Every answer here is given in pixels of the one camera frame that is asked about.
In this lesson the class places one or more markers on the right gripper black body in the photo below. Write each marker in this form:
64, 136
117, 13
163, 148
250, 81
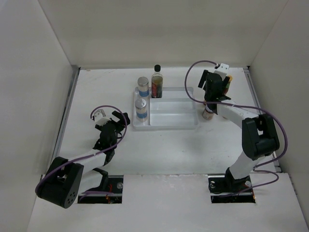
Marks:
224, 83

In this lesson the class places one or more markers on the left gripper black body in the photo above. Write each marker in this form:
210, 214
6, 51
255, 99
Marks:
118, 128

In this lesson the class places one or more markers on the green red sauce bottle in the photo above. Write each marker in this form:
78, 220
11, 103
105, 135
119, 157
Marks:
229, 78

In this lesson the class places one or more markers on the blue-label jar of white pearls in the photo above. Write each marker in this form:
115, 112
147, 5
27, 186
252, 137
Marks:
143, 87

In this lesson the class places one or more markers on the dark soy sauce bottle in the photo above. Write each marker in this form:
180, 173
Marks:
157, 82

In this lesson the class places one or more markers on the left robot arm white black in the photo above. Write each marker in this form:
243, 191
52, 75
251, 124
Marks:
61, 183

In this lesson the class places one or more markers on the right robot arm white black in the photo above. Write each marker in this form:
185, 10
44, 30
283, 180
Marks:
258, 133

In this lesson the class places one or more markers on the red-lid spice jar left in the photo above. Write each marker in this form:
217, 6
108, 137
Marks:
207, 113

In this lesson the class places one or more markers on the white divided organizer tray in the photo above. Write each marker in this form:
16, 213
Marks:
174, 111

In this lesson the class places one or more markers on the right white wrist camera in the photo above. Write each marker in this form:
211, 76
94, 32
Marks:
222, 70

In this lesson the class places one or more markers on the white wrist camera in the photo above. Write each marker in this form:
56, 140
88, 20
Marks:
222, 70
99, 117

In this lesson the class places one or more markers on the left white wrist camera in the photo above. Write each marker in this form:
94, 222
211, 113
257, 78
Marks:
99, 117

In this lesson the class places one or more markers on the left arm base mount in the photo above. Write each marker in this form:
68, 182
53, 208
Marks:
99, 187

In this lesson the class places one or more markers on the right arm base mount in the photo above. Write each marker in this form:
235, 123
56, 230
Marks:
226, 189

